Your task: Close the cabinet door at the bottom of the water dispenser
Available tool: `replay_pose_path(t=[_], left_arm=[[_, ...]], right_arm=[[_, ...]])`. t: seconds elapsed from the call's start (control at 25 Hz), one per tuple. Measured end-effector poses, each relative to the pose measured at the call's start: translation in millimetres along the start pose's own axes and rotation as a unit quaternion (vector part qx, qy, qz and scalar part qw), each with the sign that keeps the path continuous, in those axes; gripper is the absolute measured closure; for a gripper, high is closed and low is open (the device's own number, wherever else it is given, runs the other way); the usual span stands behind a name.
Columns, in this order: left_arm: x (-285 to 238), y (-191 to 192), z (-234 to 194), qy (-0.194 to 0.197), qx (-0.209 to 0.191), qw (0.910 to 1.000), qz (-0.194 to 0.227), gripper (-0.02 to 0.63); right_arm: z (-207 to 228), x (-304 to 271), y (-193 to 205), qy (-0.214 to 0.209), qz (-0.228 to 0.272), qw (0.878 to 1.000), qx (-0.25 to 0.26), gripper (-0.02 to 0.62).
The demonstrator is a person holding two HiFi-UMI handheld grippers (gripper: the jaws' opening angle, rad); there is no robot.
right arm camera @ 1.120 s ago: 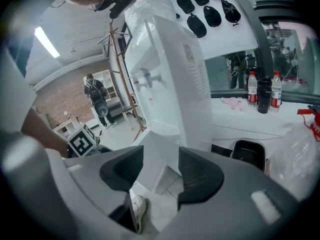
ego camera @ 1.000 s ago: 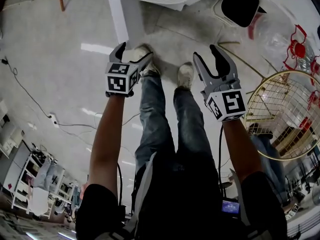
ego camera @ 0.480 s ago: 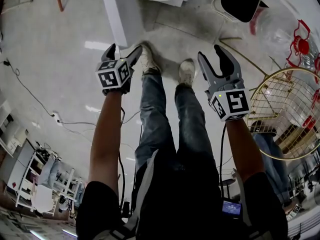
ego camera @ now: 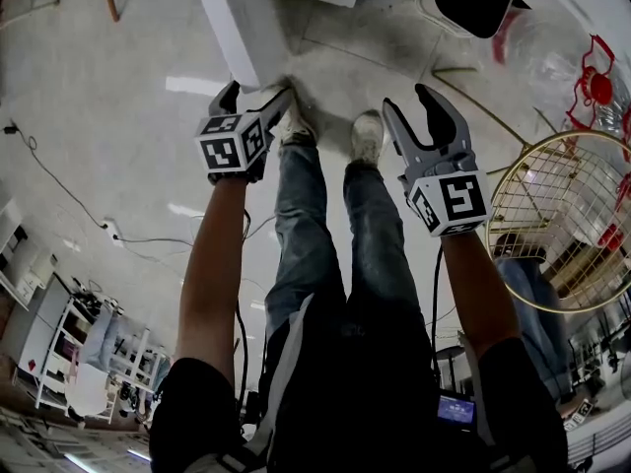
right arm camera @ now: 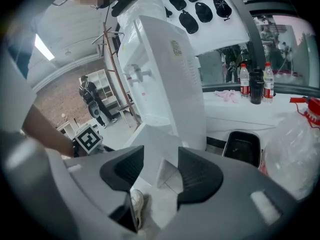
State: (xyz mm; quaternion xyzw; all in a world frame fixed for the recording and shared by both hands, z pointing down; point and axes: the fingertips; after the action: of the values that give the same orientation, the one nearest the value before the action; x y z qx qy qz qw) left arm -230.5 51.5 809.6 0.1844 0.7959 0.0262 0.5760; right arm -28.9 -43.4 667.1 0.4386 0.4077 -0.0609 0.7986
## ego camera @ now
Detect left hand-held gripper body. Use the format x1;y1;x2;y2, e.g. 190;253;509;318
193;105;278;185

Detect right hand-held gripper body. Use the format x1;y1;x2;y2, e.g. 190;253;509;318
396;139;493;238

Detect white water dispenser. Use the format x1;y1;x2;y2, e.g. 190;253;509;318
191;0;413;92

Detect person's right forearm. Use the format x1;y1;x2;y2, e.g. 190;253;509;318
439;228;524;360

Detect person's left forearm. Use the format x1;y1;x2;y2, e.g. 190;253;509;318
175;177;248;370

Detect person's left shoe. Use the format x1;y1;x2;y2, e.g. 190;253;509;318
278;89;317;147

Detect person's shoe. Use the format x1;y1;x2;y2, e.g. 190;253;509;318
278;89;317;147
349;109;386;167

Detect person's right shoe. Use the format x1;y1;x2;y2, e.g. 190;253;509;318
349;109;386;167

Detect red-framed glass jar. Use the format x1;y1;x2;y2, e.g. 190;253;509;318
491;7;524;66
565;34;617;130
596;223;626;251

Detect person's blue jeans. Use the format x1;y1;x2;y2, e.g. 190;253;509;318
264;138;426;364

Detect white power strip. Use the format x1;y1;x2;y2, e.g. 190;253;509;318
100;218;123;246

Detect small screen device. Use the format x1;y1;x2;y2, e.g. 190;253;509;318
436;392;478;433

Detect white shelf unit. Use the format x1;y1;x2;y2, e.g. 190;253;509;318
0;198;63;312

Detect person's black shirt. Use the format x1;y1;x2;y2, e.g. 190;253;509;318
147;283;571;473

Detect white metal rack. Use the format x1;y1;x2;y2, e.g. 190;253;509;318
34;283;172;426

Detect gold wire basket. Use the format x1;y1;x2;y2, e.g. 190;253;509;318
431;66;631;314

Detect black power cable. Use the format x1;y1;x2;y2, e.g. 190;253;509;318
2;120;107;229

